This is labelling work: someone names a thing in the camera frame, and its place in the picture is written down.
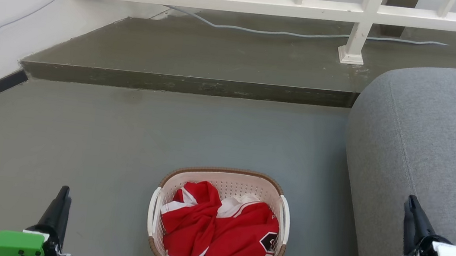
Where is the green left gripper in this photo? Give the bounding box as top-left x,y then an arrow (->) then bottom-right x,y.
0,178 -> 86,256

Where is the grey fabric sofa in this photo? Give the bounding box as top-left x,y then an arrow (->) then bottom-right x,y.
331,55 -> 456,256

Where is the red and white garment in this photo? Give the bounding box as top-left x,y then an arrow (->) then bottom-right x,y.
155,176 -> 285,256

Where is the raised concrete step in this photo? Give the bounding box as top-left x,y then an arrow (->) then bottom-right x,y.
18,0 -> 456,131

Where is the white railing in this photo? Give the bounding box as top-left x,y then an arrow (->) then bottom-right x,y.
62,0 -> 456,78

